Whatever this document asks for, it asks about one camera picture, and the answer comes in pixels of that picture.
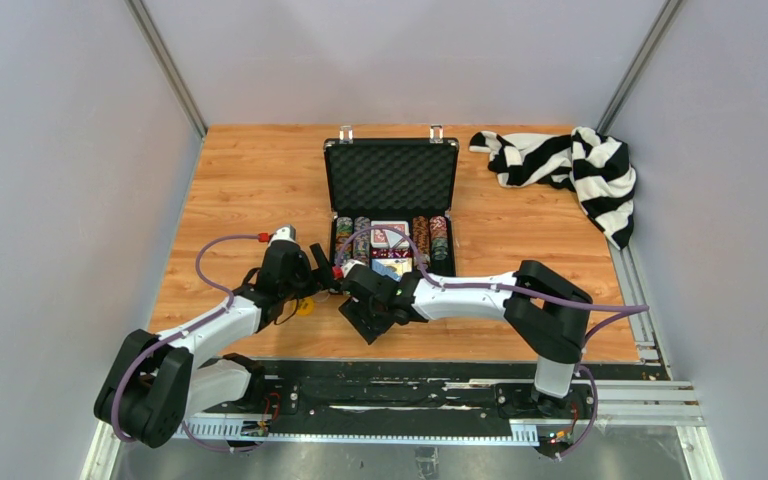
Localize black white striped cloth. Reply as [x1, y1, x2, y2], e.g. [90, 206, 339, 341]
[469, 127, 637, 250]

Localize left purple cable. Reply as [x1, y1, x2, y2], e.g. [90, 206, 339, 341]
[110, 233, 273, 455]

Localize yellow round button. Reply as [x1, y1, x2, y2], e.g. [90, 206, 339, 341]
[296, 297, 316, 316]

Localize black aluminium poker case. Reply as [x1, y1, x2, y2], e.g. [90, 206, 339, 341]
[323, 135, 460, 261]

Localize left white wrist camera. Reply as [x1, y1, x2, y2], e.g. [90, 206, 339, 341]
[268, 224, 297, 247]

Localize blue tan chip column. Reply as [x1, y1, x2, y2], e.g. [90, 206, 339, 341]
[352, 216, 371, 265]

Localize mixed chip column far left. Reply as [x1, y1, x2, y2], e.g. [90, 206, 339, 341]
[334, 216, 354, 264]

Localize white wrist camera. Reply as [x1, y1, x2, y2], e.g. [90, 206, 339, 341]
[268, 224, 297, 247]
[340, 259, 367, 278]

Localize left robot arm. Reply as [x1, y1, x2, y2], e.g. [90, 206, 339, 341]
[93, 234, 334, 448]

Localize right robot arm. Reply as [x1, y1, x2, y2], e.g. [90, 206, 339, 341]
[339, 260, 593, 417]

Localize red dice in case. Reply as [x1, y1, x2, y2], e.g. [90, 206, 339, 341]
[370, 248, 413, 259]

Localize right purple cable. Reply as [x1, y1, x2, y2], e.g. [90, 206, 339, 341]
[332, 226, 650, 458]

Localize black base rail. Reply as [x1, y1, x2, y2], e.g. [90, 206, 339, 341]
[102, 358, 703, 458]

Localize blue backed playing cards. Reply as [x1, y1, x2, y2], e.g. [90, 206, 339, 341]
[371, 258, 413, 279]

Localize red backed card deck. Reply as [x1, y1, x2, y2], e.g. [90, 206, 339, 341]
[370, 220, 410, 250]

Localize purple cable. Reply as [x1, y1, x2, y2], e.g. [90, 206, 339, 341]
[332, 226, 650, 458]
[110, 233, 273, 455]

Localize orange black chip column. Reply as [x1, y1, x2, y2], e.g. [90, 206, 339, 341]
[412, 216, 431, 267]

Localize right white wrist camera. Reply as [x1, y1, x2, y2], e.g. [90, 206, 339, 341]
[340, 259, 367, 278]

